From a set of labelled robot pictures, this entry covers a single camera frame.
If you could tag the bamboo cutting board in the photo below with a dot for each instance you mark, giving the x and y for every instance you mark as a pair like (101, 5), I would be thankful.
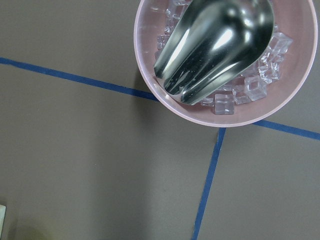
(2, 217)

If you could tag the clear ice cubes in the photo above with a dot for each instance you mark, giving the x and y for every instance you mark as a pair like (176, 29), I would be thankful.
(251, 84)

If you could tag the metal ice scoop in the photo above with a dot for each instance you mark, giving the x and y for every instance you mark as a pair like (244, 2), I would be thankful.
(213, 42)

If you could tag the pink bowl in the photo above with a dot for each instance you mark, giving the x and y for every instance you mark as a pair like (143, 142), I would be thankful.
(295, 18)

